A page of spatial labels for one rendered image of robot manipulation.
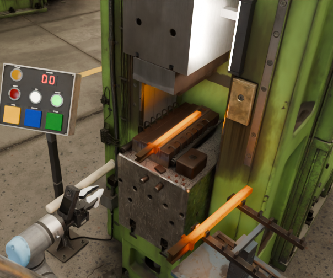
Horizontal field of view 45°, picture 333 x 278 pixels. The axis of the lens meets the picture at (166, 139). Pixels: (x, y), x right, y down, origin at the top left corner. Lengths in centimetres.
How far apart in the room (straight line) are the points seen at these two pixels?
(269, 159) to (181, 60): 52
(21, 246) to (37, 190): 172
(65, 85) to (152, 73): 46
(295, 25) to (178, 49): 39
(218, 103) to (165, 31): 69
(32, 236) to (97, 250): 128
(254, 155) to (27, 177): 195
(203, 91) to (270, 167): 61
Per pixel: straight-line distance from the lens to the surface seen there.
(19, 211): 289
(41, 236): 133
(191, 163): 164
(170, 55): 144
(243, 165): 166
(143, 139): 173
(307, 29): 135
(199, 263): 162
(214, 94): 200
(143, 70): 155
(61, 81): 183
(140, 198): 184
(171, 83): 148
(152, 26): 146
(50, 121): 184
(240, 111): 152
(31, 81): 188
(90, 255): 256
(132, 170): 176
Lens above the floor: 200
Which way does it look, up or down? 36 degrees down
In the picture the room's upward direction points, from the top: 4 degrees clockwise
